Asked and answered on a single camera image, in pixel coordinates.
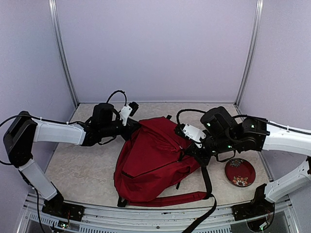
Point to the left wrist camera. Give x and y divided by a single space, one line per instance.
128 111

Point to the aluminium front rail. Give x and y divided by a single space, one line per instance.
103 219

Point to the aluminium frame right post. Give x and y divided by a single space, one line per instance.
251 52

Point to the aluminium frame left post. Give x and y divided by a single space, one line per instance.
61 51

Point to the red student backpack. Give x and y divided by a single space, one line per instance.
153 160

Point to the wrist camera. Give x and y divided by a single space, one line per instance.
194 135
128 111

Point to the aluminium frame post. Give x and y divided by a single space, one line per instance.
251 52
61 51

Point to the red floral plate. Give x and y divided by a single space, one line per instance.
240 172

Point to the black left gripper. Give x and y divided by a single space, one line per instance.
129 127

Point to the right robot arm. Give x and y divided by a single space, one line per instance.
223 134

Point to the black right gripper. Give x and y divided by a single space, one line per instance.
204 160

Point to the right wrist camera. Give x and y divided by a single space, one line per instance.
194 135

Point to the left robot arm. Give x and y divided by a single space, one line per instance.
106 122

